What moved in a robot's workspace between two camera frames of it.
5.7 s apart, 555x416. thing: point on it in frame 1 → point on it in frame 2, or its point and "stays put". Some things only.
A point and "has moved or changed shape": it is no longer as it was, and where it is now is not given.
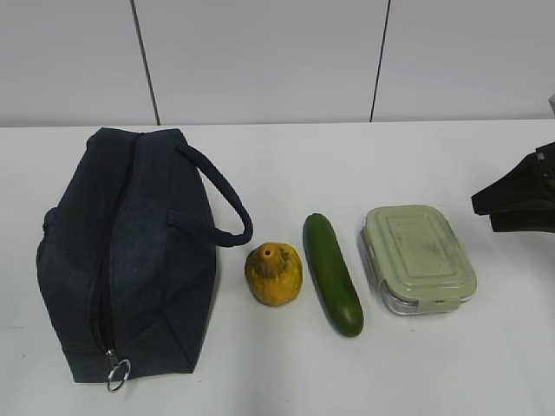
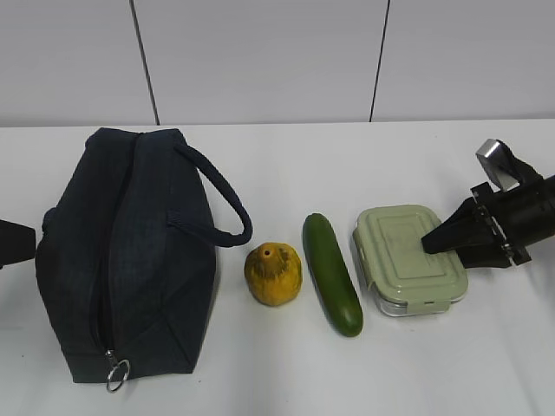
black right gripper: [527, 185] → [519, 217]
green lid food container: [416, 259] has moved or changed shape
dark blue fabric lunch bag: [127, 258] stays put
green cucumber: [330, 272] stays put
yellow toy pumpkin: [274, 273] stays put
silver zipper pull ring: [124, 381] stays put
